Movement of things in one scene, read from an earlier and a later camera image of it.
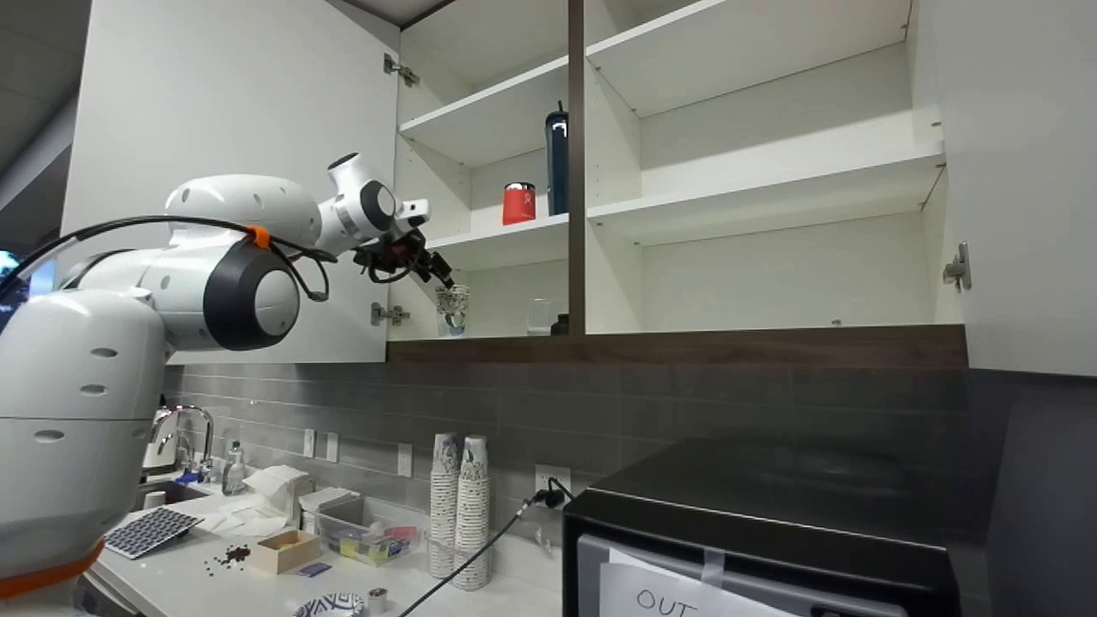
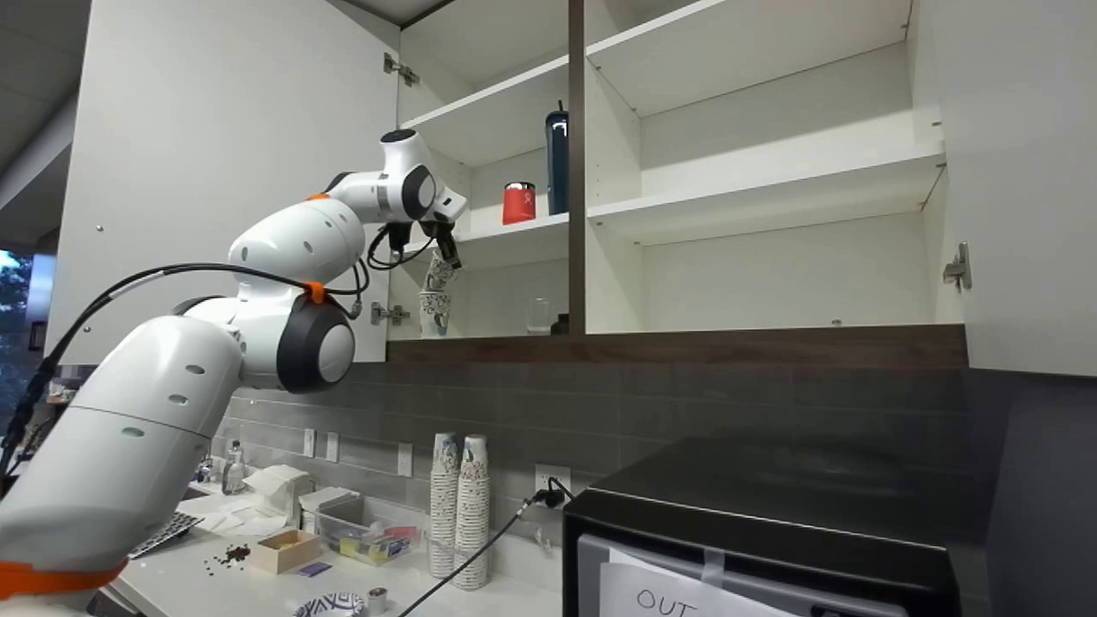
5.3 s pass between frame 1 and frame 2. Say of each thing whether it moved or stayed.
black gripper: moved
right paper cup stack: stayed
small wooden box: stayed
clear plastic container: stayed
